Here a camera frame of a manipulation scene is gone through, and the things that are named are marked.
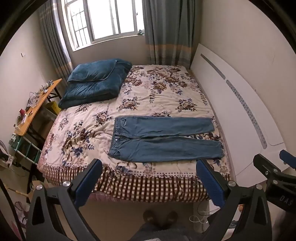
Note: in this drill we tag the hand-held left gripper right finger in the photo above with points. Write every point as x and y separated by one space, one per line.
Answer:
209 183

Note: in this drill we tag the window with white frame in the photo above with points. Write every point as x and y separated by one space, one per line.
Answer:
104 20

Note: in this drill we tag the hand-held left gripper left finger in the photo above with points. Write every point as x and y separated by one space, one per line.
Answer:
89 183

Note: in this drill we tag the person's grey trouser legs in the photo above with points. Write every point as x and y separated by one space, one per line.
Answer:
159 234

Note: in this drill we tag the blue denim pants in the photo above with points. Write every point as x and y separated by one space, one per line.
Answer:
166 141

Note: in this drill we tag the green metal rack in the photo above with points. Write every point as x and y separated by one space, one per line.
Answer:
27 150

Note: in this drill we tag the wooden folding desk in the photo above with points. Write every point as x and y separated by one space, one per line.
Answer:
39 104

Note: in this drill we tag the small items on windowsill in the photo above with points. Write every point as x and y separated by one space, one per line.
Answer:
140 32

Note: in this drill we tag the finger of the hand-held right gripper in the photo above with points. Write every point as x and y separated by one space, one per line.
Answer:
288 158
266 164

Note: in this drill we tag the folded dark blue comforter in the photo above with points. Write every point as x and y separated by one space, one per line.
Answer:
92 81

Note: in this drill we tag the yellow box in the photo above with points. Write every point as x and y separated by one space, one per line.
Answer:
52 108

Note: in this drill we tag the red cup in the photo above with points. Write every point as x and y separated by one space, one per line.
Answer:
22 112

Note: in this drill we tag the pink plastic bag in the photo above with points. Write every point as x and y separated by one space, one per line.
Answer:
20 215

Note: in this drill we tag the grey-blue striped curtain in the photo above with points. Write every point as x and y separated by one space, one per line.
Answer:
168 34
57 51

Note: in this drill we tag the floral quilt on bed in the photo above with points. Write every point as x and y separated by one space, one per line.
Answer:
92 129

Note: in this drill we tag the white headboard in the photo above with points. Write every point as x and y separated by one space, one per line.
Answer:
235 120

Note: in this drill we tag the wooden stick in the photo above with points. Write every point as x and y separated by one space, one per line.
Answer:
18 191

